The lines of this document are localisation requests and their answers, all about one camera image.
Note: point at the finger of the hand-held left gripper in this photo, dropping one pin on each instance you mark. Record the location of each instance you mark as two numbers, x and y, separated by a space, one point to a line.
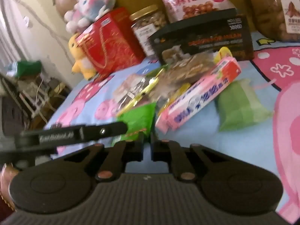
103 130

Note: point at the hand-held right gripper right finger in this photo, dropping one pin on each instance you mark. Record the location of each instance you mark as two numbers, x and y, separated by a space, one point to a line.
153 148

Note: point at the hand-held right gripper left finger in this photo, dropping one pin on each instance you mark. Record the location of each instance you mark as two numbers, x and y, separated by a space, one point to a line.
140 147

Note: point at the bright green snack packet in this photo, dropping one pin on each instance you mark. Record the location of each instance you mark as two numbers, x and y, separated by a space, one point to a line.
138 119

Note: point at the clear packet with yellow edge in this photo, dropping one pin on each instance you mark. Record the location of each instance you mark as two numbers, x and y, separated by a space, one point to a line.
133 89

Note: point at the long pink box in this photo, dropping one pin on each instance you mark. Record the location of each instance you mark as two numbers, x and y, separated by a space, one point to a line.
194 98

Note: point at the clear bag of brown snacks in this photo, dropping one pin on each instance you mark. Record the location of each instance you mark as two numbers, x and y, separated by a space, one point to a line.
185 72

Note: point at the light green packet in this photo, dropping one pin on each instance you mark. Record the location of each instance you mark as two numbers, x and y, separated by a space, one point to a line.
239 105

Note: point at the black cardboard box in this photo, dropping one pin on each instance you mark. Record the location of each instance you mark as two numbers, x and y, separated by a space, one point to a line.
199 39

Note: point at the person's left hand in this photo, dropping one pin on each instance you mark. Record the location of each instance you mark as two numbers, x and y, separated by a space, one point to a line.
7 185

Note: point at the dark clutter pile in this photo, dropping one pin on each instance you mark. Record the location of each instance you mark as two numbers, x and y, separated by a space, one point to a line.
28 103

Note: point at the yellow plush duck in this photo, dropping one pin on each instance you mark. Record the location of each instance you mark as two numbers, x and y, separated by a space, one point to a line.
79 61

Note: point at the green bag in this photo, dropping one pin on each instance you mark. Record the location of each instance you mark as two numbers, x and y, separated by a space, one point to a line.
28 68

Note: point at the red gift box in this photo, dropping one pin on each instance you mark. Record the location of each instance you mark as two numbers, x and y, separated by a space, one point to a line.
110 46

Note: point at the printed blanket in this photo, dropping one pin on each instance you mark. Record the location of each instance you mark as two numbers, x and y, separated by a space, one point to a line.
257 145

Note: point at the small gold-lid nut jar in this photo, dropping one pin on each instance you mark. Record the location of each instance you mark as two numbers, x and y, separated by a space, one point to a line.
145 23

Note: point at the pink and blue plush toy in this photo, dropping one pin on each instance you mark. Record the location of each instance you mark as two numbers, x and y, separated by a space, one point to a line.
89 4

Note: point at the white curtain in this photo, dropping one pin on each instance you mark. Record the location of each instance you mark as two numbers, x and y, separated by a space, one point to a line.
9 16

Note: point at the pink snack bag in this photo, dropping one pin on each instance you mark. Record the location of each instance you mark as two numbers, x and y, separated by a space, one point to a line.
178 2

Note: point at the large clear nut jar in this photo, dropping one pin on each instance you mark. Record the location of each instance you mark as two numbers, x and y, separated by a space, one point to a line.
264 9

